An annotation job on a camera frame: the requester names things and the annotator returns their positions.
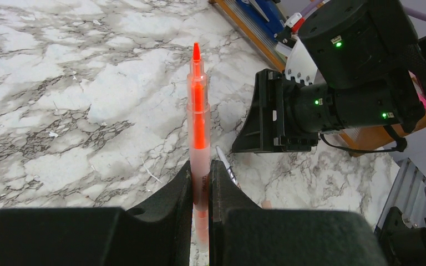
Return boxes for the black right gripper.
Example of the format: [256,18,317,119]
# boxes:
[232,69,424,153]

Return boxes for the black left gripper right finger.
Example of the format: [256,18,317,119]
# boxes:
[209,160,387,265]

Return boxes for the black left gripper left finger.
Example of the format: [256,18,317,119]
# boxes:
[0,163,192,265]

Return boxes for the orange translucent pen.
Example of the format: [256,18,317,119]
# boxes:
[186,42,211,252]

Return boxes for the brown marker cap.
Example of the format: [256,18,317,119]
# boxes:
[261,200,272,209]

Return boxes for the orange wooden rack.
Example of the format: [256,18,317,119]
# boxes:
[209,0,426,157]

